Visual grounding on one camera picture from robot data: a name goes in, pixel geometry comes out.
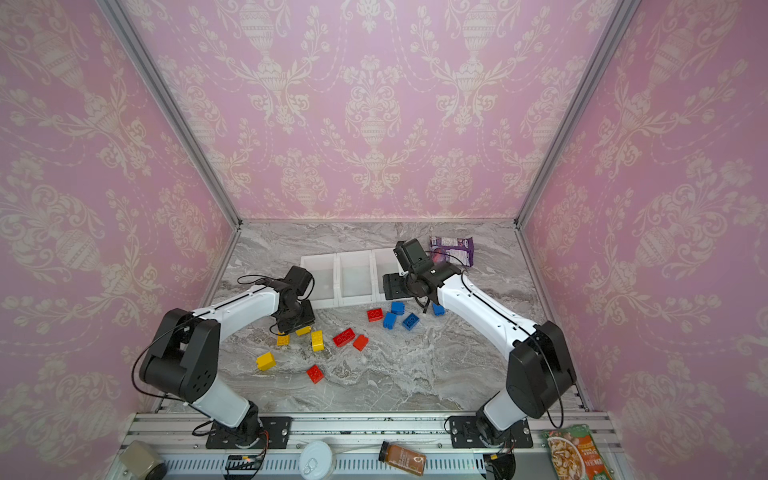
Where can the green food packet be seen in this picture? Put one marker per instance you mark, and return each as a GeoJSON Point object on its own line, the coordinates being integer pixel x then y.
{"type": "Point", "coordinates": [575, 455]}

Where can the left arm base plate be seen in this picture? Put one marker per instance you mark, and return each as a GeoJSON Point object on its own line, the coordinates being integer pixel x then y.
{"type": "Point", "coordinates": [274, 434]}

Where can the aluminium front rail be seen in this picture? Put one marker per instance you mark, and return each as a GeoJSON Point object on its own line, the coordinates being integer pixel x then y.
{"type": "Point", "coordinates": [355, 439]}

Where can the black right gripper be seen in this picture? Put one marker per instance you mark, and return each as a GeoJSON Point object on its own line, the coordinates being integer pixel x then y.
{"type": "Point", "coordinates": [395, 285]}

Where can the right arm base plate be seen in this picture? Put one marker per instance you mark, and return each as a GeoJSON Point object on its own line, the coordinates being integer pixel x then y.
{"type": "Point", "coordinates": [473, 432]}

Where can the white round lid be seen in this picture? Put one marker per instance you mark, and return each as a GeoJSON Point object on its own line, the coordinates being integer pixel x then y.
{"type": "Point", "coordinates": [316, 461]}

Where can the brown spice jar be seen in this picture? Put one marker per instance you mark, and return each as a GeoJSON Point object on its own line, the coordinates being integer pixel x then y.
{"type": "Point", "coordinates": [402, 458]}

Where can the white right bin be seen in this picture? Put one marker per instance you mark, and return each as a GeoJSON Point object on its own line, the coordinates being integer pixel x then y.
{"type": "Point", "coordinates": [385, 262]}

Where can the grey corner post right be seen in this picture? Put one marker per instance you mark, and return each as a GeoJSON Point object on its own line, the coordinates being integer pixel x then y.
{"type": "Point", "coordinates": [610, 39]}

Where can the white left bin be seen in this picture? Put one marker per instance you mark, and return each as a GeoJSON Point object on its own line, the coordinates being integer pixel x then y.
{"type": "Point", "coordinates": [322, 268]}

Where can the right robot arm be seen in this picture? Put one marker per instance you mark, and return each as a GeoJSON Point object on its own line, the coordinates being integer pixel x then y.
{"type": "Point", "coordinates": [539, 365]}

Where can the long red lego brick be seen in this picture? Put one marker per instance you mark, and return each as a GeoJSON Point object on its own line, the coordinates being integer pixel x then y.
{"type": "Point", "coordinates": [345, 337]}

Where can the purple snack packet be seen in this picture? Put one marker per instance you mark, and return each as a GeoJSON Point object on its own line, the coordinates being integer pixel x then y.
{"type": "Point", "coordinates": [459, 251]}

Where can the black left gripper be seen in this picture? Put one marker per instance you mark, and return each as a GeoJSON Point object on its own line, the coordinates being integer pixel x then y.
{"type": "Point", "coordinates": [310, 319]}

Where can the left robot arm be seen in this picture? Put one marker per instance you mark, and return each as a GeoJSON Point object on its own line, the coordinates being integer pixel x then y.
{"type": "Point", "coordinates": [182, 359]}

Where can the grey metal box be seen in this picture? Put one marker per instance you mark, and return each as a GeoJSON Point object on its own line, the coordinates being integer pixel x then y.
{"type": "Point", "coordinates": [143, 462]}

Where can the grey corner post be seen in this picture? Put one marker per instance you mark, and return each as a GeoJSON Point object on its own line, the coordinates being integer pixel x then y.
{"type": "Point", "coordinates": [610, 39]}
{"type": "Point", "coordinates": [118, 19]}

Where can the grey corner post left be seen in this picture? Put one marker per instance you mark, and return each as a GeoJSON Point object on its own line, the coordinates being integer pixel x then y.
{"type": "Point", "coordinates": [118, 19]}

